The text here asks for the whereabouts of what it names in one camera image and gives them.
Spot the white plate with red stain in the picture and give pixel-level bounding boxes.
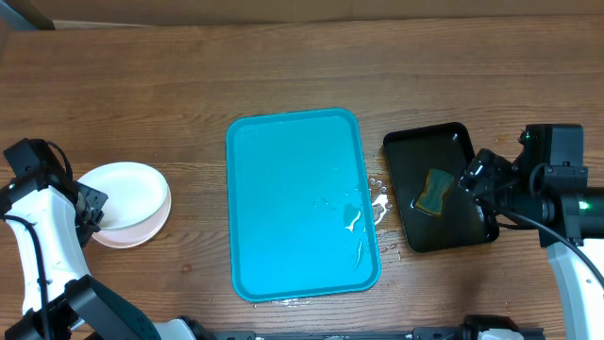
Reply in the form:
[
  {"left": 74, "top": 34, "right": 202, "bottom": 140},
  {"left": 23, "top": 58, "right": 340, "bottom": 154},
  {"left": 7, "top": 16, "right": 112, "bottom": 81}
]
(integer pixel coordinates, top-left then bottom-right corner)
[{"left": 92, "top": 191, "right": 172, "bottom": 249}]

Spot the yellow-green sponge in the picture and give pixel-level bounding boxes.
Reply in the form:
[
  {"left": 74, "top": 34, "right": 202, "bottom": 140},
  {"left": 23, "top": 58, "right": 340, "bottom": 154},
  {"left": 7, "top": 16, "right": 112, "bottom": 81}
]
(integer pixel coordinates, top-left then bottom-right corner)
[{"left": 413, "top": 168, "right": 455, "bottom": 218}]

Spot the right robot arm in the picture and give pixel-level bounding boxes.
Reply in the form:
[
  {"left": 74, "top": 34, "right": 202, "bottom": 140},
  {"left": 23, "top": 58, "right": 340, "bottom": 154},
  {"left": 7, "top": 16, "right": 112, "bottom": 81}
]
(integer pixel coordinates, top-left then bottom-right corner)
[{"left": 460, "top": 146, "right": 603, "bottom": 339}]

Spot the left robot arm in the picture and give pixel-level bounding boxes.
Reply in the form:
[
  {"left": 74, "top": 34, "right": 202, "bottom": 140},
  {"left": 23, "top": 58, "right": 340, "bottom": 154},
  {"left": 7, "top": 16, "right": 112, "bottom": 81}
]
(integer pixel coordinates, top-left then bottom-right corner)
[{"left": 1, "top": 166, "right": 162, "bottom": 339}]

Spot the black water tray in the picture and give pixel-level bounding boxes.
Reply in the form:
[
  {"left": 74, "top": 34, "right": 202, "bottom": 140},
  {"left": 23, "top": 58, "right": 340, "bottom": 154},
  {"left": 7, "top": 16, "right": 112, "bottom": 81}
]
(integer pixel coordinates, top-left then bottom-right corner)
[{"left": 383, "top": 122, "right": 499, "bottom": 253}]

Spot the teal plastic tray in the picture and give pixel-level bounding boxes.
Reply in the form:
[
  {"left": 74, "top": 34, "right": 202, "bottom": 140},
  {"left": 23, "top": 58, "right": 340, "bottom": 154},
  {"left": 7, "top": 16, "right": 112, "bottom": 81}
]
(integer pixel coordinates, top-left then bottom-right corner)
[{"left": 226, "top": 108, "right": 381, "bottom": 302}]

